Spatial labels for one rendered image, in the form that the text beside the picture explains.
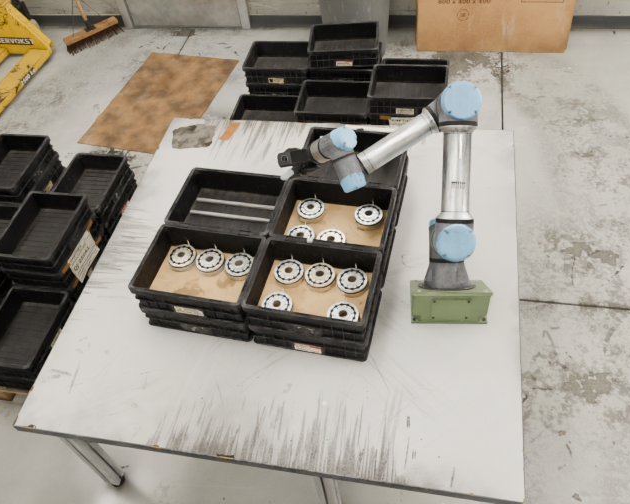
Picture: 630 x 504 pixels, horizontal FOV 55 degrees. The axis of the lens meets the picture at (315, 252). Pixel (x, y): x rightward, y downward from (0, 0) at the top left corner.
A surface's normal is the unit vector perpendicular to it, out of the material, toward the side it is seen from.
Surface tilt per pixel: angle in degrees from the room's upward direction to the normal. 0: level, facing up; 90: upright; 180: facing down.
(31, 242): 0
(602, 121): 0
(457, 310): 90
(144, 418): 0
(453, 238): 54
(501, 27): 73
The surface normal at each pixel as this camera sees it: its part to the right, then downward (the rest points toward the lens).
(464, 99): -0.05, -0.02
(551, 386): -0.10, -0.64
